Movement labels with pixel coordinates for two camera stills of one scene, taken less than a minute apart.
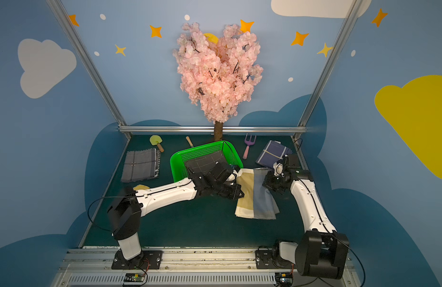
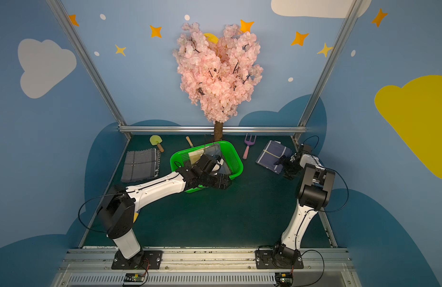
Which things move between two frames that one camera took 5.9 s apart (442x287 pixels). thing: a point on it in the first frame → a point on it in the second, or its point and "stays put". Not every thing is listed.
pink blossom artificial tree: [218, 74] stays put
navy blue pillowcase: [273, 152] stays put
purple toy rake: [250, 142] stays put
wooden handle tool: [189, 142] stays put
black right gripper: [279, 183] → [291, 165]
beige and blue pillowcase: [257, 202] → [215, 149]
